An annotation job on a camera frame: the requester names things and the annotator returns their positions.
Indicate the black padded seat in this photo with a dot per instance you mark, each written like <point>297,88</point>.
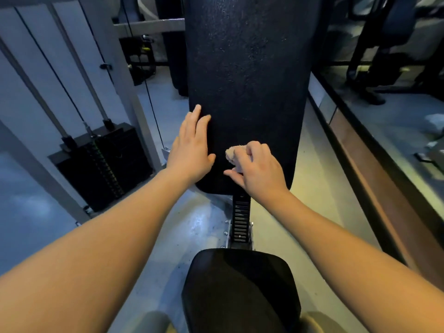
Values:
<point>239,291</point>

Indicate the person's right forearm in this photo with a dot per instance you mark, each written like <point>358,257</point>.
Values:
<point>357,260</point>

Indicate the black pillar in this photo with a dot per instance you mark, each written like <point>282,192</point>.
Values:
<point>175,58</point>

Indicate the person's left hand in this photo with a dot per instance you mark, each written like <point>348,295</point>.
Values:
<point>189,156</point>

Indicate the chrome guide rod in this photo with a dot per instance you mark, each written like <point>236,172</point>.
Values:
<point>34,97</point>
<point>83,72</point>

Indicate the brown partition base rail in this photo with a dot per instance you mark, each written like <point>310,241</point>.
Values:
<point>374,169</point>

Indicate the white cloth bundle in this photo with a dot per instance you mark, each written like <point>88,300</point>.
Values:
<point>435,123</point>

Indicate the black padded backrest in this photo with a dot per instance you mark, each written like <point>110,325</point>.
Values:
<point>246,65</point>

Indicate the black seated gym machine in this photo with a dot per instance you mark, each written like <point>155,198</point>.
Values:
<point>138,58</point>

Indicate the person's left forearm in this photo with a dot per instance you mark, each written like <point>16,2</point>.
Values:
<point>79,263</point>

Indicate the black weight plate stack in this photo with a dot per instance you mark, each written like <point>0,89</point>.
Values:
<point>128,162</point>

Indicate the person's right hand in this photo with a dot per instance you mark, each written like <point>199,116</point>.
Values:
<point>263,176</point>

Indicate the beige cleaning cloth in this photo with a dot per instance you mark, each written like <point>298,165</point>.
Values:
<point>231,153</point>

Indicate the black notched adjustment post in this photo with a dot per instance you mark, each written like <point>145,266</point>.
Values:
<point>241,218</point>

